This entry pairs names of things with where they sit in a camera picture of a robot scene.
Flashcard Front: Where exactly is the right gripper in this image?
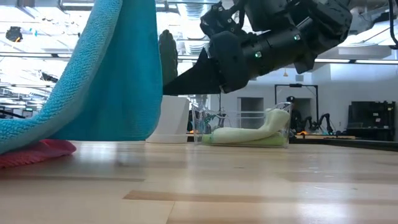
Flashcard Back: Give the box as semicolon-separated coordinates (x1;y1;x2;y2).
162;30;259;96

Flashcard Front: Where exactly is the teal blue microfiber towel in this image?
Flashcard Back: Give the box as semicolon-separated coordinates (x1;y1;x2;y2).
0;0;164;156

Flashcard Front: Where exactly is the pale green microfiber towel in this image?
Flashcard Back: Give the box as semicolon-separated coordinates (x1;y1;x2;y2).
211;108;291;145

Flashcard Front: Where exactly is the bright green microfiber towel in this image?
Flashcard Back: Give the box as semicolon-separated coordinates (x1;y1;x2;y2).
200;133;287;147

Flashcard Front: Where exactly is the pink microfiber towel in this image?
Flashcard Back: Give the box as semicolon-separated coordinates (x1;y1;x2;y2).
0;138;78;169

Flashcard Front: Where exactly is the green cactus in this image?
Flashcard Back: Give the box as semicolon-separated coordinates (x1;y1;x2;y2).
158;29;179;87

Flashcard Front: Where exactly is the clear plastic bin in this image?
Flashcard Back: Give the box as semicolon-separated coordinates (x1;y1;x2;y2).
190;101;294;149

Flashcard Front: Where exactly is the white hexagonal plant pot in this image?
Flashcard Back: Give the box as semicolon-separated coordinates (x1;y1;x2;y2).
145;95;191;144

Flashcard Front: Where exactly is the person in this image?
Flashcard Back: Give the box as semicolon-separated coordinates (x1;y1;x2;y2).
285;96;303;134

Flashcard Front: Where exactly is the black storage shelf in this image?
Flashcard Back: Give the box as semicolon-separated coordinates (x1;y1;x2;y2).
347;100;397;141

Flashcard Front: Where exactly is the black ceiling device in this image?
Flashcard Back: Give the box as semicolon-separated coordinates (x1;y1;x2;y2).
5;26;24;44

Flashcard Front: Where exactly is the silver spiral air duct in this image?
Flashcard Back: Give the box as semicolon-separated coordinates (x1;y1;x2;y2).
178;2;208;57

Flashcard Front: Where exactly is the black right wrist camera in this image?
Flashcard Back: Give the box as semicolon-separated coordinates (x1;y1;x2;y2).
199;1;249;37

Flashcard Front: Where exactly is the black background rig frame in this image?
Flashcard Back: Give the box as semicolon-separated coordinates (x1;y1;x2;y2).
274;83;319;131

